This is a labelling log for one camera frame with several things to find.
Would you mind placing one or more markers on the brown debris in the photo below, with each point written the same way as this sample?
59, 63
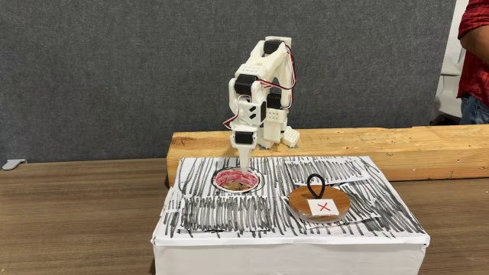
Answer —
235, 186

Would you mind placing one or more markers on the red lined hole insert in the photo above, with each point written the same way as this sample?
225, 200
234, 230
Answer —
229, 176

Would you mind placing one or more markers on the round wooden lid black loop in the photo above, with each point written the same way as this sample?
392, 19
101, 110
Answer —
298, 200

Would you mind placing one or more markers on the white label with red cross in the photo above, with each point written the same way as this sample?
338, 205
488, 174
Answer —
314, 212

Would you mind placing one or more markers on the white box with black scribbles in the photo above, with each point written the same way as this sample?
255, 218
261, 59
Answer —
286, 256

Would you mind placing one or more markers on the light wooden beam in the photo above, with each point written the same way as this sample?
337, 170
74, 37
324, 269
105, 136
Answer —
382, 149

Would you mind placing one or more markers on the white furniture piece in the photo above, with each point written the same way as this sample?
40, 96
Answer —
451, 38

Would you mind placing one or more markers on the small grey plastic piece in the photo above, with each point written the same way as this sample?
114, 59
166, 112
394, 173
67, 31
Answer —
13, 164

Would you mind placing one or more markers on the person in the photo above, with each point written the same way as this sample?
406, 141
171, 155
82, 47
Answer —
475, 84

